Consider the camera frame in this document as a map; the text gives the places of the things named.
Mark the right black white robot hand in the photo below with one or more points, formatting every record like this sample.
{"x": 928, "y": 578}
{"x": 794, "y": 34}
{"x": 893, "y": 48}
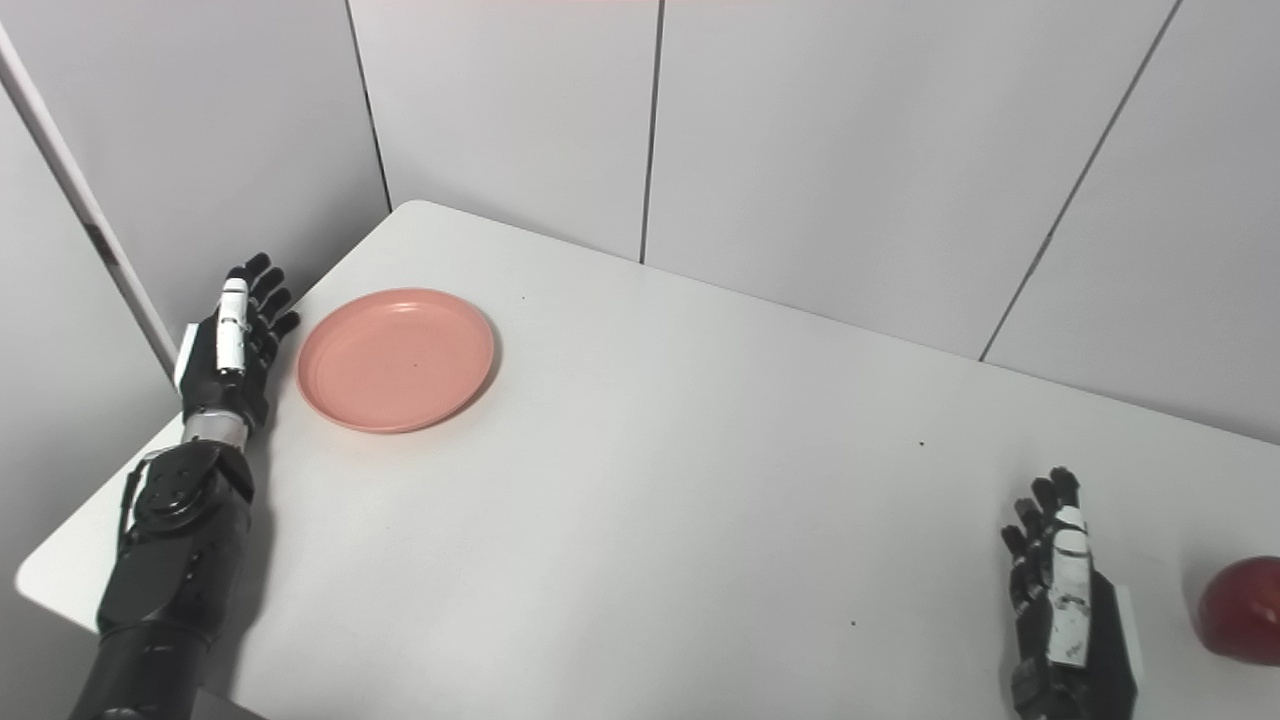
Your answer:
{"x": 1095, "y": 650}

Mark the white wall post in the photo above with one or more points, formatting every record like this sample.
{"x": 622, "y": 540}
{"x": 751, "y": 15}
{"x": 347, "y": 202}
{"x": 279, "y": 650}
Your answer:
{"x": 132, "y": 302}

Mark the red apple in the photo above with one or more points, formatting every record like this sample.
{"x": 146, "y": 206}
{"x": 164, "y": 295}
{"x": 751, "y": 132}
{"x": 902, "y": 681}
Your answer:
{"x": 1245, "y": 610}

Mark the pink round plate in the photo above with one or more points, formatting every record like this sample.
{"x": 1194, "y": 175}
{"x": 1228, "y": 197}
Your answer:
{"x": 395, "y": 360}

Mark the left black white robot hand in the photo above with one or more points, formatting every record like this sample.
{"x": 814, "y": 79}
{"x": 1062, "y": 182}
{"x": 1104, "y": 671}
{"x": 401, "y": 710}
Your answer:
{"x": 215, "y": 385}

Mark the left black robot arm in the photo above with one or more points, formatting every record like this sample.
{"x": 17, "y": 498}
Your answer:
{"x": 170, "y": 570}

